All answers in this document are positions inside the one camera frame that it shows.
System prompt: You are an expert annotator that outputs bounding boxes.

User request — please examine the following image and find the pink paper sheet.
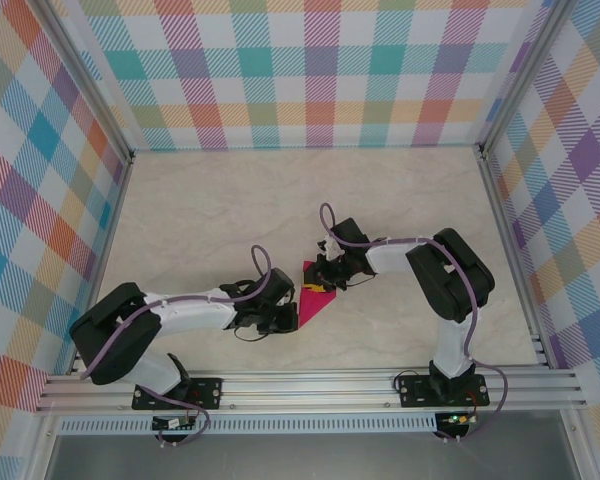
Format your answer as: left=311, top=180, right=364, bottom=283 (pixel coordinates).
left=298, top=260, right=339, bottom=329

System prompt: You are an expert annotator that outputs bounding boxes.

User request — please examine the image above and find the grey metal plate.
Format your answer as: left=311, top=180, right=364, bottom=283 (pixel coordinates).
left=44, top=432, right=581, bottom=480

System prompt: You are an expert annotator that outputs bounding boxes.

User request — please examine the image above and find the left circuit board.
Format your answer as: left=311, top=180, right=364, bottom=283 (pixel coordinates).
left=152, top=416, right=199, bottom=431

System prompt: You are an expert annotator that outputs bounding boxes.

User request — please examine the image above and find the thin black left gripper wire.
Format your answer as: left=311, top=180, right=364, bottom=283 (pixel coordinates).
left=231, top=324, right=270, bottom=343

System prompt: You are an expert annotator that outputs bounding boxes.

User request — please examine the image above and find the thin black gripper wire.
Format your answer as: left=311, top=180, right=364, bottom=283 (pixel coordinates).
left=339, top=272, right=377, bottom=291
left=231, top=324, right=270, bottom=343

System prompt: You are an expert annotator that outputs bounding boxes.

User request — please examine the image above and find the thin black right gripper wire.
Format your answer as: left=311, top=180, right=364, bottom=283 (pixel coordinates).
left=339, top=272, right=377, bottom=291

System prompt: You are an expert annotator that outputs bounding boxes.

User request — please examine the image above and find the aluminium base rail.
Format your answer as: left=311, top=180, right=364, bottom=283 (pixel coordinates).
left=34, top=369, right=589, bottom=414

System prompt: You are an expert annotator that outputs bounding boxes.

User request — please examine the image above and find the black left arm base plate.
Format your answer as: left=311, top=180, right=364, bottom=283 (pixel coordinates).
left=131, top=377, right=224, bottom=412

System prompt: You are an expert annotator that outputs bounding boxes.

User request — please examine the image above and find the slotted grey cable duct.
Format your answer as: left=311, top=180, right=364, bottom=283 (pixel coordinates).
left=57, top=417, right=439, bottom=435

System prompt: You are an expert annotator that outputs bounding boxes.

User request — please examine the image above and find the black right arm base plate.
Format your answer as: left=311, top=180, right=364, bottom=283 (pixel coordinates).
left=396, top=372, right=490, bottom=409

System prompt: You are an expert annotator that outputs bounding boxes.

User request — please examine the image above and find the aluminium side rail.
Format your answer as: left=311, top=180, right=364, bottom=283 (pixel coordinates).
left=67, top=149, right=136, bottom=376
left=474, top=144, right=554, bottom=369

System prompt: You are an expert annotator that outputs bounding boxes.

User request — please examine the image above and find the aluminium frame post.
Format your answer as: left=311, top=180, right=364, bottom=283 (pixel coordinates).
left=32, top=0, right=136, bottom=161
left=477, top=0, right=579, bottom=154

